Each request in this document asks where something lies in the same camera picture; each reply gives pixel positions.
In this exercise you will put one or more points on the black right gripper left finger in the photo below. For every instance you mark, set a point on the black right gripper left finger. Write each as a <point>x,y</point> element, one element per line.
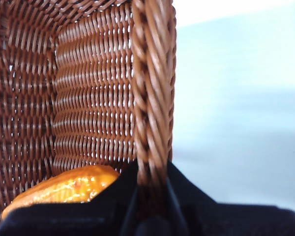
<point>76,221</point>

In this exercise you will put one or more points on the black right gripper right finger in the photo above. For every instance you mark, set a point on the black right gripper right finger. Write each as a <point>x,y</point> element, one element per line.
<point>223,221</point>

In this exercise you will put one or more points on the orange toy corn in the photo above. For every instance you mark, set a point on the orange toy corn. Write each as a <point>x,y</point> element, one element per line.
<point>68,186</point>

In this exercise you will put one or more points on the brown wicker basket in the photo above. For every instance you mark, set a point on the brown wicker basket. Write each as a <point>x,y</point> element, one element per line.
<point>88,86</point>

